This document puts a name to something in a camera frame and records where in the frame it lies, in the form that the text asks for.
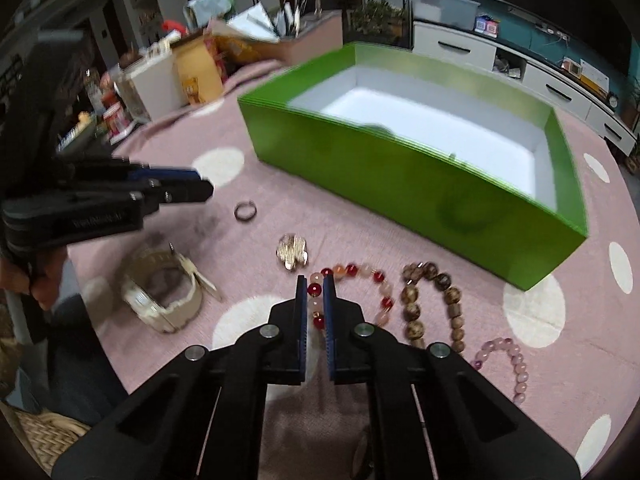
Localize pink desk organiser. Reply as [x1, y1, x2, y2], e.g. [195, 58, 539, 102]
[245, 9, 345, 64]

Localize pale green bag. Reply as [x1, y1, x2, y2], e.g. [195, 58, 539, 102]
[184, 0, 236, 29]

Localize white carton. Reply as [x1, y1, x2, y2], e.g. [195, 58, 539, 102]
[122, 52, 184, 122]

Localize red and pink bead bracelet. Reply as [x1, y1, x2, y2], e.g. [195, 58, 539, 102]
[306, 261, 395, 334]

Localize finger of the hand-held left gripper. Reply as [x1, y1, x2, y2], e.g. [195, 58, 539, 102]
[107, 157, 202, 187]
[125, 178, 216, 215]

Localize wicker chair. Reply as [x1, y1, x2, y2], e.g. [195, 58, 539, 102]
[0, 400, 91, 479]

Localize brown wooden bead bracelet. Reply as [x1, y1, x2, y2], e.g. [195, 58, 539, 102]
[400, 261, 467, 357]

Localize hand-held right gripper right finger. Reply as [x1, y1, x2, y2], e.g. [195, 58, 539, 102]
[322, 276, 582, 480]

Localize cream wristwatch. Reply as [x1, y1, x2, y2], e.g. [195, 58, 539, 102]
[120, 243, 224, 335]

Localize white tv cabinet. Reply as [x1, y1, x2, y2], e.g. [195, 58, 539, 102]
[412, 19, 639, 157]

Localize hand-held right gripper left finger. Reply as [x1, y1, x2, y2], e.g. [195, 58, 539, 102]
[51, 275, 307, 480]

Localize small potted plant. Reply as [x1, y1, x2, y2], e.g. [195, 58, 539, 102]
[621, 77, 640, 128]

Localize large potted plant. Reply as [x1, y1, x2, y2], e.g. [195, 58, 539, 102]
[350, 0, 409, 46]

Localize gold flower brooch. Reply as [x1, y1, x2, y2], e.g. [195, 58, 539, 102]
[276, 233, 310, 272]

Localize green cardboard box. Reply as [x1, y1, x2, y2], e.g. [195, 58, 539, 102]
[237, 42, 589, 292]

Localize person's left hand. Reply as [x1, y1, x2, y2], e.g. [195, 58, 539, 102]
[0, 247, 69, 312]

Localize clear plastic storage bin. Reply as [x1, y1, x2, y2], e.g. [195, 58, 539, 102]
[410, 0, 484, 31]

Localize white paper sheets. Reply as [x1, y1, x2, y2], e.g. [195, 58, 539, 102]
[227, 2, 281, 44]

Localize desk calendar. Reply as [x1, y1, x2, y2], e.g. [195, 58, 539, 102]
[576, 59, 610, 92]

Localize colourful small box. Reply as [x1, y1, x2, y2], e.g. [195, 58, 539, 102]
[474, 14, 502, 37]

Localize yellow bear bottle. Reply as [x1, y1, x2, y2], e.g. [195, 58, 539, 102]
[172, 35, 226, 106]

